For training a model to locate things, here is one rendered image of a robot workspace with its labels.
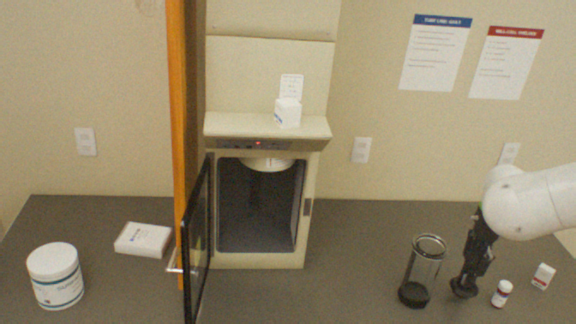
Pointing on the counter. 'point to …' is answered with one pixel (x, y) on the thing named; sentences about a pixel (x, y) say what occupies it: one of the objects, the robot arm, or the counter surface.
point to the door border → (186, 249)
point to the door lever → (174, 262)
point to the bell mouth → (267, 164)
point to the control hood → (266, 130)
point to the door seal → (188, 241)
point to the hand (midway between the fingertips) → (468, 274)
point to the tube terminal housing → (272, 63)
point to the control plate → (254, 144)
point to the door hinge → (212, 200)
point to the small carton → (287, 112)
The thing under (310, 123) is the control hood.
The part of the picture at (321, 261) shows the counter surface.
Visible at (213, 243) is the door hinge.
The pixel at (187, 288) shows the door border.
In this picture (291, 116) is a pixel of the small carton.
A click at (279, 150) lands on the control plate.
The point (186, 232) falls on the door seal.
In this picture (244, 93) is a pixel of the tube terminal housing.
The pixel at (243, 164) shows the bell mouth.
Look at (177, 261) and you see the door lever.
